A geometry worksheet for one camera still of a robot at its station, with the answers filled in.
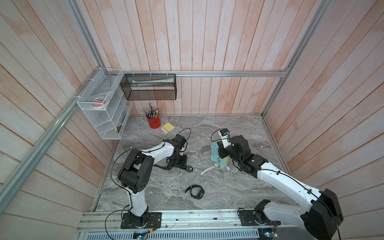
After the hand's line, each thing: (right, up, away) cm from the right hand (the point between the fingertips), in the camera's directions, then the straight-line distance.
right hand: (218, 141), depth 81 cm
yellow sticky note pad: (-32, +8, +33) cm, 46 cm away
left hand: (-20, -17, +10) cm, 28 cm away
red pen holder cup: (-41, +11, +26) cm, 50 cm away
